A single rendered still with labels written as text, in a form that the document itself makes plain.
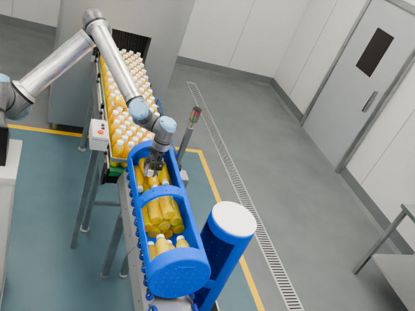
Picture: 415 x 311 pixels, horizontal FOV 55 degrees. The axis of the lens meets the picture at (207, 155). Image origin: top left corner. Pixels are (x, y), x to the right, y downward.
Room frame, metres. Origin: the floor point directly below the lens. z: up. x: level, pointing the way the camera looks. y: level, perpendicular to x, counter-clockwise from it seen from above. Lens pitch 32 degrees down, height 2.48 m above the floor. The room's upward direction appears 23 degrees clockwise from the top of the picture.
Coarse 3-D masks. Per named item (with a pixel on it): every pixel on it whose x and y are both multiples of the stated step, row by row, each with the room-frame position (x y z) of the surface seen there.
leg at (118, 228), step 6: (120, 216) 1.90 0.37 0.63; (120, 222) 1.89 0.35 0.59; (114, 228) 1.92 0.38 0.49; (120, 228) 1.90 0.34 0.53; (114, 234) 1.89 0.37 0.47; (120, 234) 1.90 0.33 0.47; (114, 240) 1.89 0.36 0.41; (114, 246) 1.90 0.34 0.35; (108, 252) 1.89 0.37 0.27; (114, 252) 1.90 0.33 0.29; (108, 258) 1.89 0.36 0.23; (108, 264) 1.89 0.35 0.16; (102, 270) 1.91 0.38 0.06; (108, 270) 1.90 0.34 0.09; (102, 276) 1.89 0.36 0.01
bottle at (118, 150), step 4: (116, 144) 2.02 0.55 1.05; (116, 148) 2.01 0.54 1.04; (120, 148) 2.01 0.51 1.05; (112, 152) 2.01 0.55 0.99; (116, 152) 2.00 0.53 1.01; (120, 152) 2.01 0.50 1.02; (112, 156) 2.01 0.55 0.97; (116, 156) 2.00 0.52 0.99; (120, 156) 2.02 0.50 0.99; (112, 164) 2.00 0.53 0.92; (116, 164) 2.01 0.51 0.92
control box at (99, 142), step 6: (96, 120) 2.12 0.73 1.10; (102, 120) 2.14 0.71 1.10; (90, 126) 2.08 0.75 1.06; (96, 126) 2.05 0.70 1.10; (90, 132) 2.04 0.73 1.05; (96, 132) 2.00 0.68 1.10; (108, 132) 2.05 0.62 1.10; (90, 138) 1.99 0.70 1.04; (96, 138) 1.95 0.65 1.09; (102, 138) 1.97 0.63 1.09; (108, 138) 1.99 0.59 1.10; (90, 144) 1.95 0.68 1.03; (96, 144) 1.96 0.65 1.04; (102, 144) 1.97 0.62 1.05; (96, 150) 1.96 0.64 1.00; (102, 150) 1.98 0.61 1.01
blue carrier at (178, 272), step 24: (144, 144) 1.91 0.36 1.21; (168, 168) 2.02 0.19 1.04; (168, 192) 1.56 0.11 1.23; (192, 216) 1.51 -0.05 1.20; (144, 240) 1.32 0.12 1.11; (192, 240) 1.50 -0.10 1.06; (168, 264) 1.17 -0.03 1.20; (192, 264) 1.22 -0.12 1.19; (168, 288) 1.19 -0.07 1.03; (192, 288) 1.24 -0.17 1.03
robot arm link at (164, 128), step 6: (162, 120) 1.72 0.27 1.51; (168, 120) 1.74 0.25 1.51; (174, 120) 1.77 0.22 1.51; (156, 126) 1.70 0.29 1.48; (162, 126) 1.69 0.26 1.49; (168, 126) 1.70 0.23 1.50; (174, 126) 1.72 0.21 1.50; (156, 132) 1.70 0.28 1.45; (162, 132) 1.69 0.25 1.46; (168, 132) 1.70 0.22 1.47; (174, 132) 1.73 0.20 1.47; (156, 138) 1.70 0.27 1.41; (162, 138) 1.69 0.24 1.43; (168, 138) 1.71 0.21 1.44; (162, 144) 1.70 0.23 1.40; (168, 144) 1.72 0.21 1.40
